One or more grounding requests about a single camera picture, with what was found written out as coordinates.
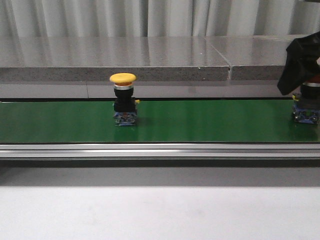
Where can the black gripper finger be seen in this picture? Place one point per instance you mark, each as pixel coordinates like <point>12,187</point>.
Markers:
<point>301,63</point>

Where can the grey stone slab right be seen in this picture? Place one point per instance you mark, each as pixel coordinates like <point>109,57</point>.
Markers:
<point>253,58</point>

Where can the green conveyor belt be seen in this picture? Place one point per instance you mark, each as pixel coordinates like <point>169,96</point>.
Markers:
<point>236,120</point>

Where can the grey stone countertop slab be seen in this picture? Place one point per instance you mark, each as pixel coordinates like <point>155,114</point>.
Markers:
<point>95,59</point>

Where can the white pleated curtain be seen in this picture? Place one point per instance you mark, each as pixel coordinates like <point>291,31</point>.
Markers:
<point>157,18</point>

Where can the white cabinet front panel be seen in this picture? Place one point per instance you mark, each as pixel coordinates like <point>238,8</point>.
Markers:
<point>142,89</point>

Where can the aluminium conveyor side rail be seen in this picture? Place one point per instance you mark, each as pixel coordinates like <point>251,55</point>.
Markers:
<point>162,151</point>

